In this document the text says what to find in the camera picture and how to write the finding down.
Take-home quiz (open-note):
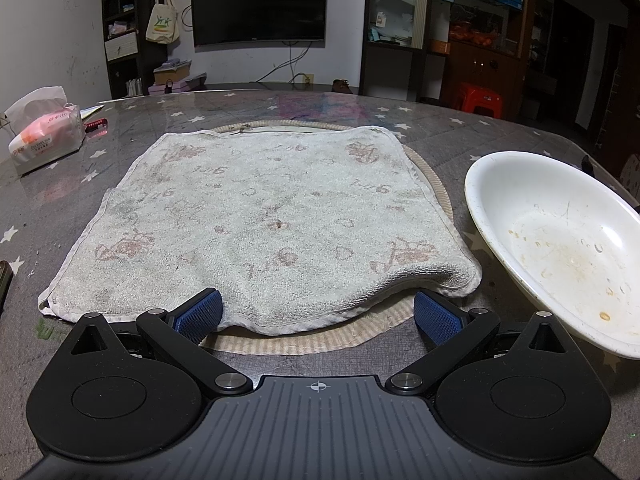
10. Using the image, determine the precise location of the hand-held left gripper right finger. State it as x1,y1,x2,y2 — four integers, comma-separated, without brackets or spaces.
385,290,573,402

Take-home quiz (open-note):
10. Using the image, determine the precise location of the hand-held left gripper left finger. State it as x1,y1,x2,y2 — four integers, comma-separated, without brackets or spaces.
67,287,253,397

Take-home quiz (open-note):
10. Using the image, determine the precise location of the white bowl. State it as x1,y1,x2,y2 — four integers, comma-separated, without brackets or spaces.
464,151,640,361

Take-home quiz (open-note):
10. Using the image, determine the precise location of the beige striped mat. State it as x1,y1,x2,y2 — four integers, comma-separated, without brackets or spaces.
197,121,483,358

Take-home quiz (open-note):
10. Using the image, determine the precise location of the white patterned towel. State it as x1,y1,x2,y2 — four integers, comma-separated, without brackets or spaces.
37,126,483,337

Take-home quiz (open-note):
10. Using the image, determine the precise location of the grey star tablecloth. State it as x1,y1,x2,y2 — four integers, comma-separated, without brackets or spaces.
0,84,640,411

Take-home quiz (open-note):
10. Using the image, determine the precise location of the red plastic stool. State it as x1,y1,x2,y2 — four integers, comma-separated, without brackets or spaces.
452,82,505,120

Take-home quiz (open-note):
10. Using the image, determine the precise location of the tissue pack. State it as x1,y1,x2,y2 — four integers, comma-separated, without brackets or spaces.
4,86,87,177

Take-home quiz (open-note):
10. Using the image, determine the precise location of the polka dot play tent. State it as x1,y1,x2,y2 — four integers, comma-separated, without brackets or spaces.
619,154,640,186

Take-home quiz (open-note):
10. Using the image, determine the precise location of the stack of gift boxes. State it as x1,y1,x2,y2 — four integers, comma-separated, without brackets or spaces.
148,59,208,96

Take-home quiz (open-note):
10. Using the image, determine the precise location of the brown wooden cabinet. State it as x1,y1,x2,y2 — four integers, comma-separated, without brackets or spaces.
427,0,532,113

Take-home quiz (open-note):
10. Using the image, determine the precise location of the bag of oranges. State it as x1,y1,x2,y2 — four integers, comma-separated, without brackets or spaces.
448,21,501,48

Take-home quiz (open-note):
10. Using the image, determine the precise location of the dark open bookshelf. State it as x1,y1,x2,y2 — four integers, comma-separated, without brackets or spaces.
101,0,168,101

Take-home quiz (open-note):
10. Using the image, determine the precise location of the cream tote bag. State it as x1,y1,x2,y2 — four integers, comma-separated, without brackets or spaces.
145,0,180,44

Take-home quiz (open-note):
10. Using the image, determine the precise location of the glass display cabinet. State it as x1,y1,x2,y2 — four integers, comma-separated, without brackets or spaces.
362,0,431,103

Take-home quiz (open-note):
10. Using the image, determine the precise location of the black television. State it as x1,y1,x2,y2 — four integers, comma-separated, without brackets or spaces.
190,0,329,48

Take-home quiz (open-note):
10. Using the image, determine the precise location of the television cable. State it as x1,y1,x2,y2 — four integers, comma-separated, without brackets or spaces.
257,42,311,83

